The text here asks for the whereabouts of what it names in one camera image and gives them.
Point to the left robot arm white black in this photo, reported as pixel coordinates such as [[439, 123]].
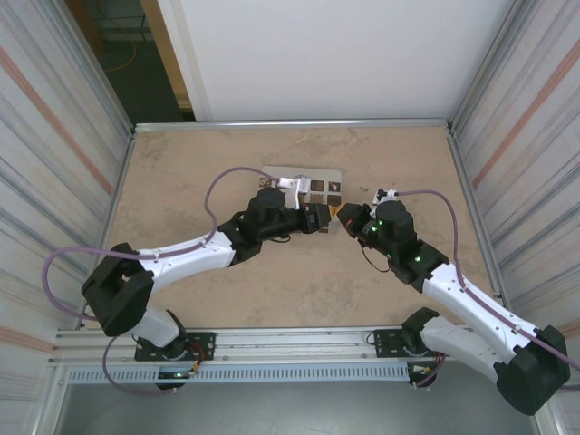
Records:
[[181, 256]]

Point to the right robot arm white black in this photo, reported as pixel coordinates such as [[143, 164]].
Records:
[[476, 308]]

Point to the white box with brown squares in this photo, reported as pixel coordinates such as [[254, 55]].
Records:
[[324, 179]]

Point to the aluminium table edge rail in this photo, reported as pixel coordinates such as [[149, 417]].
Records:
[[294, 125]]

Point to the long aluminium base rail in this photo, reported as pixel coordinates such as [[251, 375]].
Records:
[[294, 342]]

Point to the wooden door frame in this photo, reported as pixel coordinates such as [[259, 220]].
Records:
[[167, 50]]

